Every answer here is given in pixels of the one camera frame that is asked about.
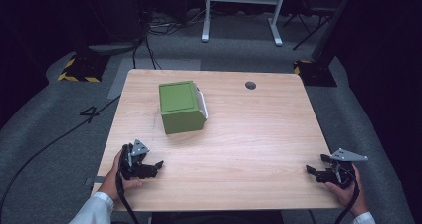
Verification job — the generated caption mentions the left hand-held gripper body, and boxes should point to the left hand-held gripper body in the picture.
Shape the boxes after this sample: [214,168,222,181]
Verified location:
[117,138,151,181]

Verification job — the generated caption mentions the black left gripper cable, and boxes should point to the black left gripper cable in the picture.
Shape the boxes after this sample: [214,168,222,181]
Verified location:
[114,143,141,224]

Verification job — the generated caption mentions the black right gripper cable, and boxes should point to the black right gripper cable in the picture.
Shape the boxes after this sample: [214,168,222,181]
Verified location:
[333,170,361,224]

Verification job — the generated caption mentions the black tripod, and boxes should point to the black tripod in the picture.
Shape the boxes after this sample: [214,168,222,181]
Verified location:
[283,7,334,51]

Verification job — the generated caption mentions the person's left hand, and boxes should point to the person's left hand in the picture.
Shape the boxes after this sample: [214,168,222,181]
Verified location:
[97,149,144,202]

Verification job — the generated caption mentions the black yellow striped stand base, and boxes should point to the black yellow striped stand base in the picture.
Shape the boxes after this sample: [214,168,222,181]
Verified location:
[57,52,111,84]
[293,59,338,88]

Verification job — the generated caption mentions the bundle of black floor cables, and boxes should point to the bundle of black floor cables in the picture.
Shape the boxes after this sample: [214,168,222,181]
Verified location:
[131,11,213,71]

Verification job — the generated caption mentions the grey slanted stand post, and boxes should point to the grey slanted stand post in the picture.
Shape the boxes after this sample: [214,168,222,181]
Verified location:
[311,0,358,63]

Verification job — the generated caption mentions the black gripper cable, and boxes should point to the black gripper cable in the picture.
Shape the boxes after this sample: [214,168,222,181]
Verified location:
[333,170,361,224]
[114,143,141,224]

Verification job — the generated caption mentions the person's right hand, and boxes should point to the person's right hand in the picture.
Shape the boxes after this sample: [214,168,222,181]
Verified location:
[324,163,370,218]

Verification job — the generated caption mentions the green box with white lid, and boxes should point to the green box with white lid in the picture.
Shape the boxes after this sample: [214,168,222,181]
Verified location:
[158,80,210,135]

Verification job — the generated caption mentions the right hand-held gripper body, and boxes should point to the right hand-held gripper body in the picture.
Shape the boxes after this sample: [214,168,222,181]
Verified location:
[315,147,369,189]

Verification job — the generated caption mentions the long black floor cable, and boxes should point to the long black floor cable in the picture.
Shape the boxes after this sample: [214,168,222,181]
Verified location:
[0,95,121,218]

